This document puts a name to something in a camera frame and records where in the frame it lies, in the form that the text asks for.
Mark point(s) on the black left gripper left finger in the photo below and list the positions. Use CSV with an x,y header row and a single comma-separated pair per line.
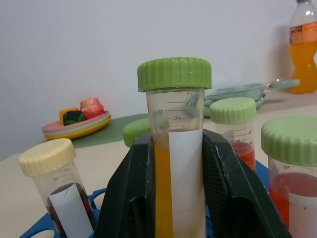
x,y
123,183

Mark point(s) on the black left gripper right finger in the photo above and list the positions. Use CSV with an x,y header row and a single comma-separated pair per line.
x,y
230,178

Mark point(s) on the yellow liquid green-capped test tube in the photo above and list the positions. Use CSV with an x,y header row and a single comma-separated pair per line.
x,y
178,153

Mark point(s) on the red liquid green-capped test tube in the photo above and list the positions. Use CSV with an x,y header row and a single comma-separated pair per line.
x,y
292,183
241,138

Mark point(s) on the dark liquid cream-capped test tube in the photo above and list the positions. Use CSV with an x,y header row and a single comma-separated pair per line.
x,y
62,188

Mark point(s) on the blue test tube rack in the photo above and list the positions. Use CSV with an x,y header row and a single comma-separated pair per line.
x,y
39,220

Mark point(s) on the green table mat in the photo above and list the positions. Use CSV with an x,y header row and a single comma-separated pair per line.
x,y
109,129

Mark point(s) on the stack of pastel plates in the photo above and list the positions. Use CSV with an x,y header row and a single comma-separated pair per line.
x,y
76,126

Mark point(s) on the red toy apple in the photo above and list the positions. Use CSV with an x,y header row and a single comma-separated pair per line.
x,y
91,107

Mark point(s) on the orange and green toy block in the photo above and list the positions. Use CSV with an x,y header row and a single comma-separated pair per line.
x,y
71,116

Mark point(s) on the light green frying pan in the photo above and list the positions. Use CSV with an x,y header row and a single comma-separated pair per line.
x,y
247,93

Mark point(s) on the orange soda plastic bottle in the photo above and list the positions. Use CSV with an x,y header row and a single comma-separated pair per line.
x,y
302,49

